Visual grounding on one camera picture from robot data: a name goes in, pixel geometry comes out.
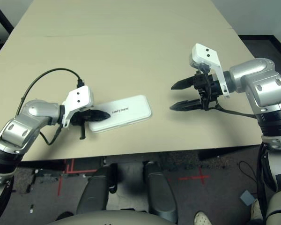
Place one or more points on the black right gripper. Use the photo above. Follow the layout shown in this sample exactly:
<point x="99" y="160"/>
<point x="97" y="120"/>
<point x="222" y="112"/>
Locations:
<point x="212" y="87"/>

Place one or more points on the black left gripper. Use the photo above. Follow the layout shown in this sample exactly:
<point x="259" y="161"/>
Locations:
<point x="78" y="118"/>

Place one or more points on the white plastic pencil case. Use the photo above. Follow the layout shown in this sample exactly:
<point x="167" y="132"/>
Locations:
<point x="131" y="110"/>

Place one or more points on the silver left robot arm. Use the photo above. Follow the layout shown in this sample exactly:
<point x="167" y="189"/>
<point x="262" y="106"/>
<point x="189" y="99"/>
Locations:
<point x="35" y="110"/>

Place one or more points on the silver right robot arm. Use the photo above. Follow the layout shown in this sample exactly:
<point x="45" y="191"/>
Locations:
<point x="262" y="79"/>

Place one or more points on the grey robot left leg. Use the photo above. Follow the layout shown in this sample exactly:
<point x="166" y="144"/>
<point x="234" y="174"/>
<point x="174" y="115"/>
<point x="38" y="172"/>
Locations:
<point x="96" y="192"/>

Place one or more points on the grey robot leg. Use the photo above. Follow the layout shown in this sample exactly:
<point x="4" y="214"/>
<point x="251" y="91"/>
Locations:
<point x="96" y="192"/>
<point x="159" y="192"/>

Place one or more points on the grey robot right leg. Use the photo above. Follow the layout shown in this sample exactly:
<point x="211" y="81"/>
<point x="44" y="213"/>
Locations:
<point x="159" y="192"/>

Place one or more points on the grey robot torso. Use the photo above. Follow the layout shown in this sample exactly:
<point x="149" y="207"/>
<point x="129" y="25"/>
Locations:
<point x="107" y="220"/>

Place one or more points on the blue grey floor pad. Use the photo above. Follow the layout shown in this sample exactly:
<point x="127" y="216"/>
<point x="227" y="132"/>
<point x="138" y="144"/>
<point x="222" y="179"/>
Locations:
<point x="247" y="198"/>

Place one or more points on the white perforated clog shoe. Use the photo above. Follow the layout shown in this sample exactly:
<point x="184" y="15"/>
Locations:
<point x="202" y="219"/>
<point x="256" y="208"/>

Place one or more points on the neighbouring table with black legs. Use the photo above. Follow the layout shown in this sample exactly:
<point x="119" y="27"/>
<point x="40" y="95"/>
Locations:
<point x="2" y="18"/>

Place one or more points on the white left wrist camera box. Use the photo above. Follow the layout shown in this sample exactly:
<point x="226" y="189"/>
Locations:
<point x="80" y="98"/>

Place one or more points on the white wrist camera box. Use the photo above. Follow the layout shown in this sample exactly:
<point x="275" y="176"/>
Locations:
<point x="204" y="54"/>
<point x="80" y="98"/>

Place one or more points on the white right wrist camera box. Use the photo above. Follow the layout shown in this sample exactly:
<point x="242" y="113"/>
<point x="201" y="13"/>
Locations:
<point x="204" y="54"/>

